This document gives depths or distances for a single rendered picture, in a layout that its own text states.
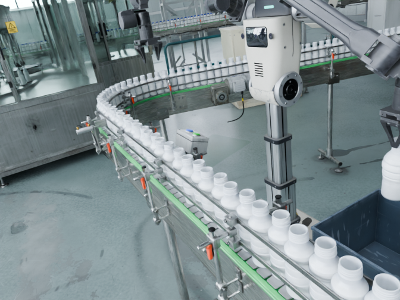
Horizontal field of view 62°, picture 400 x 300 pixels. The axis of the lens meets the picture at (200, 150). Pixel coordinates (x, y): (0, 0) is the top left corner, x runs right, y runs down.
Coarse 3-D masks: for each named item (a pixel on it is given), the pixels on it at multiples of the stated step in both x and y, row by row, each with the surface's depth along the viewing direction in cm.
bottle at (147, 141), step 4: (144, 132) 132; (148, 132) 134; (152, 132) 132; (144, 136) 132; (148, 136) 131; (144, 140) 133; (148, 140) 132; (144, 144) 132; (148, 144) 131; (148, 148) 132; (148, 152) 133; (148, 156) 134; (148, 160) 135; (152, 160) 134; (152, 164) 135; (152, 168) 136
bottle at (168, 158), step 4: (164, 144) 118; (168, 144) 119; (172, 144) 116; (164, 148) 117; (168, 148) 116; (172, 148) 116; (168, 152) 117; (172, 152) 117; (164, 156) 117; (168, 156) 117; (172, 156) 116; (164, 160) 118; (168, 160) 117; (172, 160) 117; (168, 164) 117; (172, 164) 117; (168, 168) 118; (168, 172) 119; (172, 172) 119; (168, 176) 120; (172, 176) 119; (172, 180) 120; (168, 184) 122
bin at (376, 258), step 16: (352, 208) 106; (368, 208) 111; (384, 208) 111; (320, 224) 99; (336, 224) 104; (352, 224) 108; (368, 224) 114; (384, 224) 113; (336, 240) 91; (352, 240) 111; (368, 240) 117; (384, 240) 115; (368, 256) 113; (384, 256) 112; (368, 272) 84; (384, 272) 80
